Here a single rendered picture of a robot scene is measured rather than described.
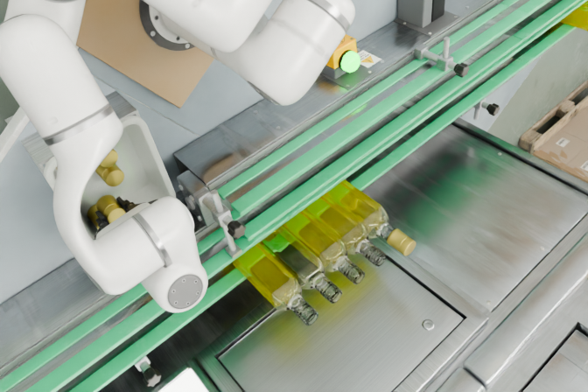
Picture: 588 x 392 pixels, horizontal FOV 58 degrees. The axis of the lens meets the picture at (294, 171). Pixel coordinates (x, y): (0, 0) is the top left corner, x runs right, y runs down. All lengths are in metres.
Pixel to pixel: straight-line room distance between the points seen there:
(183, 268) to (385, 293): 0.53
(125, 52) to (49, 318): 0.48
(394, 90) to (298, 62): 0.51
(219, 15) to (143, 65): 0.30
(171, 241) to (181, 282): 0.06
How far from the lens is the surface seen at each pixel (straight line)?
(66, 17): 0.74
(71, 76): 0.63
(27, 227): 1.03
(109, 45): 0.89
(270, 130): 1.05
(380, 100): 1.13
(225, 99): 1.08
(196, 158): 1.04
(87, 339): 1.01
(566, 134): 5.03
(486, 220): 1.30
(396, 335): 1.08
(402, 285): 1.13
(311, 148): 1.03
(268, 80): 0.68
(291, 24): 0.69
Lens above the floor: 1.54
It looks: 36 degrees down
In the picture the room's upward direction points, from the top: 127 degrees clockwise
